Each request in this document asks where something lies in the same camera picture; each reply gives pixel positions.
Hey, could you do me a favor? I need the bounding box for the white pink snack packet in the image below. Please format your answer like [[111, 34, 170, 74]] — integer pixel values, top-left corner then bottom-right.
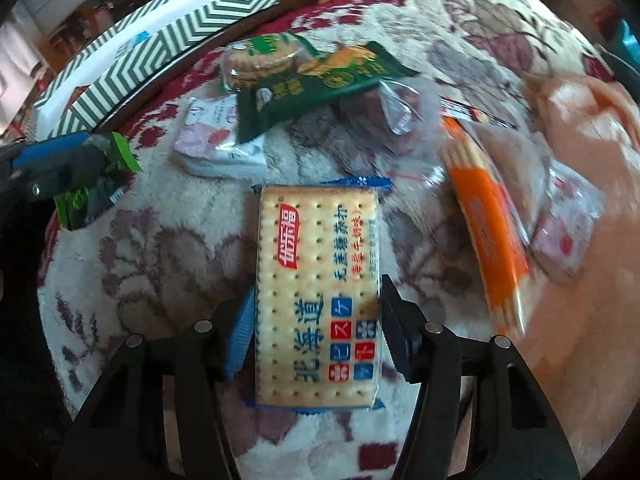
[[530, 162, 606, 283], [172, 96, 268, 181]]

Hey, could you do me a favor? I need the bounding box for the floral fleece blanket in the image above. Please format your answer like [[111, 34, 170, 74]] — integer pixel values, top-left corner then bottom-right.
[[37, 0, 640, 480]]

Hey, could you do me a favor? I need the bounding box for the clear plastic purple snack bag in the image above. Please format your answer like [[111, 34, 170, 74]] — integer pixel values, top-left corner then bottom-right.
[[377, 80, 446, 156]]

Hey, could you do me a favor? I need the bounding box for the dark green biscuit packet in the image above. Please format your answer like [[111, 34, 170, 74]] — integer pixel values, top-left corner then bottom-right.
[[235, 42, 421, 143]]

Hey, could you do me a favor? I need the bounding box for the white padded chair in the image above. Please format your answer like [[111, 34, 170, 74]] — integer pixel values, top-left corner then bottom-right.
[[0, 10, 48, 126]]

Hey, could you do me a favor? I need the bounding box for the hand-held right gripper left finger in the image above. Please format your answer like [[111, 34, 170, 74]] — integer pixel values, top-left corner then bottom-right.
[[52, 287, 258, 480]]

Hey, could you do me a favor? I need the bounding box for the peach plastic bag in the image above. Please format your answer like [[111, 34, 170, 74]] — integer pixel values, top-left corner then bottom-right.
[[450, 72, 640, 461]]

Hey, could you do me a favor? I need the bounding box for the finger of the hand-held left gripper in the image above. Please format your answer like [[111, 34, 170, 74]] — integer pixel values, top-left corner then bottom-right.
[[0, 132, 95, 173], [0, 147, 109, 202]]

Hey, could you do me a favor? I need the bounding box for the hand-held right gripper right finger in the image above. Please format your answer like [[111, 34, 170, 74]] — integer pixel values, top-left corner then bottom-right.
[[380, 274, 581, 480]]

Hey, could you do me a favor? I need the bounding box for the green white striped box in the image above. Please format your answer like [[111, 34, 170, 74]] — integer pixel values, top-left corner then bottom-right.
[[27, 0, 281, 143]]

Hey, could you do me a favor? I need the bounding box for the blue cracker packet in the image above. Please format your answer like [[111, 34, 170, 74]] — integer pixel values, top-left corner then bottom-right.
[[243, 176, 393, 413]]

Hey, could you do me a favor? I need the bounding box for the orange cracker packet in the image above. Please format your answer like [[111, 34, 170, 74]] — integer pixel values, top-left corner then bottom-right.
[[440, 115, 531, 336]]

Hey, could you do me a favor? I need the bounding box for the clear wrapped pastry packet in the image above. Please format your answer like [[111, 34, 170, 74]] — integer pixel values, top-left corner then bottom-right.
[[470, 122, 553, 251]]

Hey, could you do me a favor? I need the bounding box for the round sandwich biscuit packet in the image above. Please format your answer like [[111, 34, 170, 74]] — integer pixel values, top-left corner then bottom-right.
[[220, 32, 321, 93]]

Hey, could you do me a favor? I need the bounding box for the small green snack packet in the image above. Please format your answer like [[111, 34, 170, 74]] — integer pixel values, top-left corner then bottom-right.
[[52, 131, 143, 231]]

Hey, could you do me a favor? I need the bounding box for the red black stick packet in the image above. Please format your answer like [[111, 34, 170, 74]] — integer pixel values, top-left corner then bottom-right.
[[440, 96, 521, 128]]

